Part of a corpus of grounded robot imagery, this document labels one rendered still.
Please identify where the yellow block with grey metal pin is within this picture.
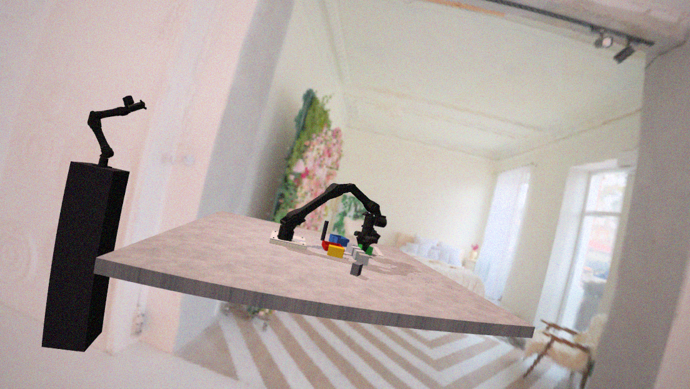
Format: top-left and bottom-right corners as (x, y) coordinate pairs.
(327, 245), (351, 258)

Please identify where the red tray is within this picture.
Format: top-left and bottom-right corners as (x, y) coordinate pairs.
(322, 241), (342, 251)

